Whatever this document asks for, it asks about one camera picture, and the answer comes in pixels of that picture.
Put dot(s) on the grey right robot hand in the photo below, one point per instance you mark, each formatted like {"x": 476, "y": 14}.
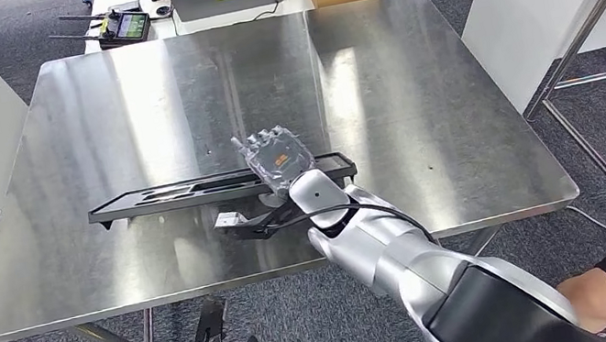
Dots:
{"x": 280, "y": 161}

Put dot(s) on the white desk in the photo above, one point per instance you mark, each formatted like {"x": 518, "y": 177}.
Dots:
{"x": 162, "y": 30}

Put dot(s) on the black plastic bracket plate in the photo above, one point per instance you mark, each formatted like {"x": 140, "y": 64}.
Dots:
{"x": 161, "y": 206}

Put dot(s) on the black tablet device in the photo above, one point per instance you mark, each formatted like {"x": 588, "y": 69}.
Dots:
{"x": 131, "y": 25}

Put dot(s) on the stainless steel workbench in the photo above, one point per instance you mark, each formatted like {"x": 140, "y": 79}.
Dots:
{"x": 392, "y": 117}

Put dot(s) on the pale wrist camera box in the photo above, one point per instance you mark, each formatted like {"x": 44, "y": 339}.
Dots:
{"x": 228, "y": 219}

